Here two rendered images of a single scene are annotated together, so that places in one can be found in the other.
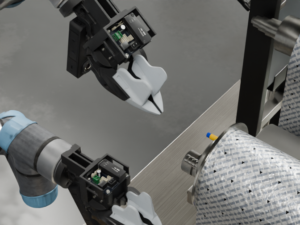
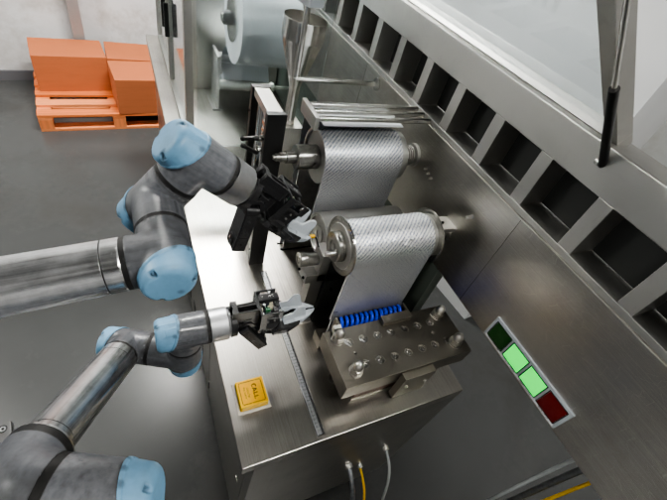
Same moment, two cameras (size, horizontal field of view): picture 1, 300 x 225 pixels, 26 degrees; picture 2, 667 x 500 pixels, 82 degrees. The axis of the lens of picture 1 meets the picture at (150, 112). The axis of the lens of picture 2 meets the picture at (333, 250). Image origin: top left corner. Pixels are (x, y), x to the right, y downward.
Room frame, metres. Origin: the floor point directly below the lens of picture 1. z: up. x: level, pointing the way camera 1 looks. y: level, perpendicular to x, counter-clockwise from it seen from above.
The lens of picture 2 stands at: (0.50, 0.56, 1.88)
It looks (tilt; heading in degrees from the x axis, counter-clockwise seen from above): 44 degrees down; 286
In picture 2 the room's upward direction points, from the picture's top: 19 degrees clockwise
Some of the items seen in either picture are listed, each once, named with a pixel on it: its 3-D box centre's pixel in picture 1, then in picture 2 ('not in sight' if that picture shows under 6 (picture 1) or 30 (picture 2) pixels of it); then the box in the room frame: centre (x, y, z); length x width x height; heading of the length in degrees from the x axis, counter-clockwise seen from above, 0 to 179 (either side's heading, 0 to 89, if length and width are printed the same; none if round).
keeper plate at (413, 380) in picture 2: not in sight; (412, 382); (0.34, -0.08, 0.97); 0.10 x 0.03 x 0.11; 51
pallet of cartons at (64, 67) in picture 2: not in sight; (110, 83); (3.34, -1.54, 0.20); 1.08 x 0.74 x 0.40; 59
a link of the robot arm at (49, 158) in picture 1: (61, 161); (219, 322); (0.80, 0.16, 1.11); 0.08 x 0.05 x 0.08; 142
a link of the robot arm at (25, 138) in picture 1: (30, 144); (183, 331); (0.85, 0.22, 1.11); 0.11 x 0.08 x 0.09; 52
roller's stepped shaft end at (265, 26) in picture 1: (267, 26); (284, 157); (0.91, -0.20, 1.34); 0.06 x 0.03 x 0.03; 51
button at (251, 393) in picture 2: not in sight; (251, 393); (0.68, 0.17, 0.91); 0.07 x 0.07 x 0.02; 51
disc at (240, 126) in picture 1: (220, 166); (340, 245); (0.67, -0.11, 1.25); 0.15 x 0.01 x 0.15; 141
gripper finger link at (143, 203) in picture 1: (146, 206); (295, 302); (0.70, 0.01, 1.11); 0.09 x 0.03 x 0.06; 52
